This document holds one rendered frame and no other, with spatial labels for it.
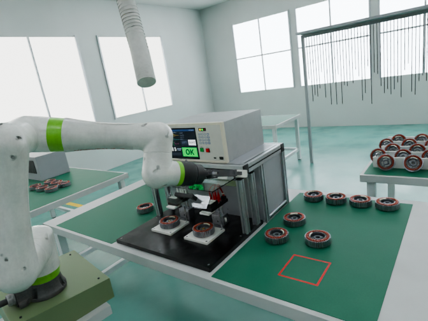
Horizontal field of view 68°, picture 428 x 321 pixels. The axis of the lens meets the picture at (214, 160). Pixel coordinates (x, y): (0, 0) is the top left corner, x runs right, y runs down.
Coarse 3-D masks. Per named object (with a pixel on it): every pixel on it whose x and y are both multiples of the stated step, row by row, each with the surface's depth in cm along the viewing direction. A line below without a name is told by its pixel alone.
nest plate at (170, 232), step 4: (180, 220) 180; (184, 220) 179; (180, 224) 175; (184, 224) 174; (152, 228) 176; (156, 228) 175; (160, 228) 174; (176, 228) 171; (180, 228) 172; (160, 232) 171; (164, 232) 169; (168, 232) 168; (172, 232) 167
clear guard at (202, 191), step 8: (232, 176) 151; (200, 184) 147; (208, 184) 146; (216, 184) 144; (224, 184) 143; (184, 192) 144; (192, 192) 142; (200, 192) 139; (208, 192) 137; (168, 200) 147; (176, 200) 144; (184, 200) 142; (192, 200) 139; (200, 200) 137; (208, 200) 135
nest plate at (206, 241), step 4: (216, 228) 164; (220, 228) 164; (192, 232) 164; (216, 232) 160; (220, 232) 160; (188, 236) 160; (192, 236) 160; (208, 236) 157; (212, 236) 156; (216, 236) 157; (192, 240) 157; (196, 240) 155; (200, 240) 155; (204, 240) 154; (208, 240) 153; (212, 240) 155; (204, 244) 152
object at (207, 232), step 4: (196, 224) 164; (200, 224) 164; (204, 224) 164; (208, 224) 162; (212, 224) 161; (192, 228) 161; (196, 228) 160; (200, 228) 163; (208, 228) 157; (212, 228) 158; (196, 232) 156; (200, 232) 155; (204, 232) 156; (208, 232) 156; (212, 232) 158; (196, 236) 158; (200, 236) 156; (204, 236) 156
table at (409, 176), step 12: (384, 144) 255; (396, 144) 236; (408, 144) 244; (420, 144) 226; (372, 156) 232; (384, 156) 215; (396, 156) 222; (408, 156) 207; (372, 168) 224; (384, 168) 214; (396, 168) 217; (408, 168) 205; (420, 168) 202; (360, 180) 217; (372, 180) 212; (384, 180) 208; (396, 180) 203; (408, 180) 199; (420, 180) 195; (372, 192) 218
